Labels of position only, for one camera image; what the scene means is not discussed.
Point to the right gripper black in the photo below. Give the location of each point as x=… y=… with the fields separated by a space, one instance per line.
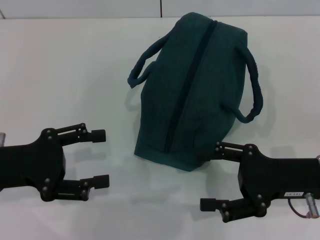
x=280 y=177

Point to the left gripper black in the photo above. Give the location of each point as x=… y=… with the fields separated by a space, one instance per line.
x=32 y=165

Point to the dark teal insulated lunch bag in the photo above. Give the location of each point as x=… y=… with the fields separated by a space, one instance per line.
x=187 y=100

